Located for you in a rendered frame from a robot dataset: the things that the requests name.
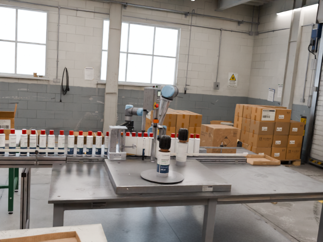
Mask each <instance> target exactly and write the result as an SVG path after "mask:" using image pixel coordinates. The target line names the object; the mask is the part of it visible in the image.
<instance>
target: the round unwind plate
mask: <svg viewBox="0 0 323 242"><path fill-rule="evenodd" d="M156 173H157V169H149V170H145V171H143V172H141V176H142V177H143V178H144V179H146V180H149V181H153V182H162V183H173V182H180V181H182V180H183V179H184V176H183V175H182V174H181V173H178V172H176V171H172V170H169V176H168V177H159V176H157V175H156Z"/></svg>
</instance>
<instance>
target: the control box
mask: <svg viewBox="0 0 323 242"><path fill-rule="evenodd" d="M158 90H161V89H160V88H152V87H145V88H144V98H143V109H147V110H156V109H159V108H160V102H158V103H157V98H161V97H158V96H157V92H158ZM155 104H158V105H159V107H158V108H156V107H155Z"/></svg>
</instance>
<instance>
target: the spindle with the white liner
mask: <svg viewBox="0 0 323 242"><path fill-rule="evenodd" d="M178 139H179V142H177V151H176V163H175V164H176V165H178V166H185V165H186V154H187V144H188V143H187V142H186V141H187V140H188V129H185V128H180V129H179V131H178Z"/></svg>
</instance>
